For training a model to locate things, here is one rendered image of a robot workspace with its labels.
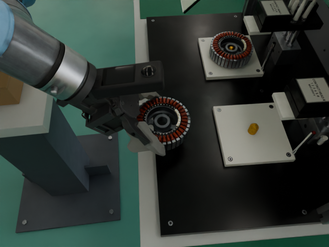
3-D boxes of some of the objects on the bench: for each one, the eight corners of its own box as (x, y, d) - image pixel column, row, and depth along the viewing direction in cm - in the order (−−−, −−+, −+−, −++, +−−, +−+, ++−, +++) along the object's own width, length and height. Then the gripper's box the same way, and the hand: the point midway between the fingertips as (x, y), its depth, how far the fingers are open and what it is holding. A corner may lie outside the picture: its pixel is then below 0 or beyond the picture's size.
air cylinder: (307, 144, 58) (319, 132, 53) (295, 116, 62) (306, 103, 57) (329, 143, 58) (343, 130, 53) (316, 115, 62) (328, 101, 57)
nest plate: (206, 80, 68) (206, 77, 67) (197, 41, 76) (198, 37, 75) (262, 76, 69) (264, 73, 67) (248, 38, 76) (249, 35, 75)
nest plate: (224, 166, 55) (225, 164, 54) (212, 109, 63) (213, 106, 62) (293, 161, 56) (295, 159, 55) (272, 105, 64) (274, 102, 63)
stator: (210, 69, 68) (213, 59, 65) (207, 40, 74) (209, 30, 71) (253, 69, 68) (257, 59, 65) (246, 40, 74) (249, 30, 71)
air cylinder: (274, 65, 71) (282, 49, 66) (266, 46, 75) (273, 30, 70) (293, 64, 71) (301, 48, 66) (284, 45, 75) (292, 29, 70)
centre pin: (248, 135, 58) (252, 129, 56) (246, 127, 59) (249, 121, 57) (257, 134, 58) (261, 128, 56) (255, 127, 59) (258, 120, 57)
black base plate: (160, 237, 50) (160, 235, 48) (146, 22, 84) (146, 16, 82) (395, 217, 52) (404, 214, 50) (289, 15, 86) (292, 9, 84)
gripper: (62, 54, 47) (138, 102, 62) (46, 144, 38) (140, 176, 52) (93, 28, 43) (167, 86, 57) (84, 122, 34) (175, 163, 48)
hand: (164, 123), depth 53 cm, fingers closed on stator, 13 cm apart
